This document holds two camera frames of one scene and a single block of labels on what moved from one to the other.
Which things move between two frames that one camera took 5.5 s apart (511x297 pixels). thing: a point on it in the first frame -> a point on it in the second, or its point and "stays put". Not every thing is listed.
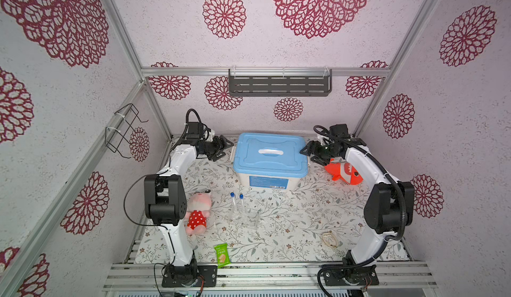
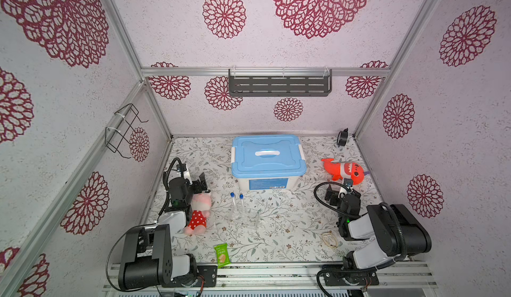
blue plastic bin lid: (270, 154) stays put
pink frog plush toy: (198, 212) stays put
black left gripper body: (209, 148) -> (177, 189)
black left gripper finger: (217, 155) -> (203, 184)
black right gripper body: (325, 152) -> (340, 205)
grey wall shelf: (280, 82) stays put
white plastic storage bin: (271, 183) stays put
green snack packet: (222, 252) stays put
